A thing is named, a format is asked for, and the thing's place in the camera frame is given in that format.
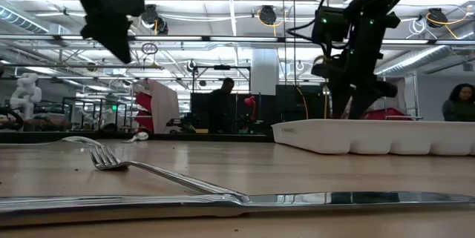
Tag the silver metal spoon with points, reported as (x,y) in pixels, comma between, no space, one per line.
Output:
(141,136)
(79,140)

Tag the person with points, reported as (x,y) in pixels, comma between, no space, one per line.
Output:
(460,104)
(220,104)

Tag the black metal rig frame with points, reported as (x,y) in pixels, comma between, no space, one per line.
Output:
(222,67)

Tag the silver metal knife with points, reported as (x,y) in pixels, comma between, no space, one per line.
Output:
(111,206)

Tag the green exit sign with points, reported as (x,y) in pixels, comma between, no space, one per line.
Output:
(114,107)

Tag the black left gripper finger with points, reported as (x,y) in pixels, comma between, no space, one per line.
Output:
(111,34)

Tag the white square pillar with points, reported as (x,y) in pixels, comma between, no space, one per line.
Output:
(265,71)

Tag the red and pink partition panel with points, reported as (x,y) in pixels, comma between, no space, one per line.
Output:
(163,108)

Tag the metal shelf rack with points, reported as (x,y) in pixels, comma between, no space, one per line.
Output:
(415,93)

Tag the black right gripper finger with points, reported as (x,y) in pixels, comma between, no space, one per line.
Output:
(358,108)
(339,101)

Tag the black metal table frame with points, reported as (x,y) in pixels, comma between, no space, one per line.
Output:
(37,136)

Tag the silver ventilation duct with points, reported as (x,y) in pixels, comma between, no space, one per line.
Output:
(22,21)
(415,58)

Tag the white robot figure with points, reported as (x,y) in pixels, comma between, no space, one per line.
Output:
(26,89)

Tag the black camera equipment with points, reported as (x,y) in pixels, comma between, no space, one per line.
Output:
(189,121)

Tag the black workstation frame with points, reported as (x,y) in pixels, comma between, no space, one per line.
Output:
(85,99)

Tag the black panel screens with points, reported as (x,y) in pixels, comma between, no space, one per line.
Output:
(289,104)

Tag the silver metal fork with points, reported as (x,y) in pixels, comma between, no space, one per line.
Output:
(107,160)

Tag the white plastic cutlery tray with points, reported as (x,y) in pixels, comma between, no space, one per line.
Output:
(371,136)

